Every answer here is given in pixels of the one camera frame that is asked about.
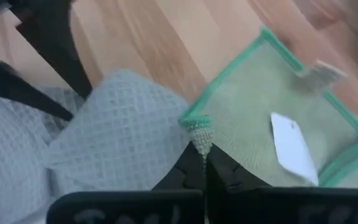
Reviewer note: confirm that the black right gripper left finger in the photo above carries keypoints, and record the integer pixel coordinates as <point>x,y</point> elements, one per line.
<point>129,207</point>

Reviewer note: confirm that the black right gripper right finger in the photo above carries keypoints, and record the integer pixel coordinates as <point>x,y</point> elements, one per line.
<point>275,205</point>

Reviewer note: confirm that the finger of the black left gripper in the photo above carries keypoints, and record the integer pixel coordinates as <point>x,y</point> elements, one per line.
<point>17,90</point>
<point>54,46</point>

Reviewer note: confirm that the grey microfiber towel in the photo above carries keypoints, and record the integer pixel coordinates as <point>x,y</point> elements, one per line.
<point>104,130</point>

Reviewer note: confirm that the pale green microfiber towel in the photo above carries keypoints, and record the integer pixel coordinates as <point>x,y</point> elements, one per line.
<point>250,99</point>

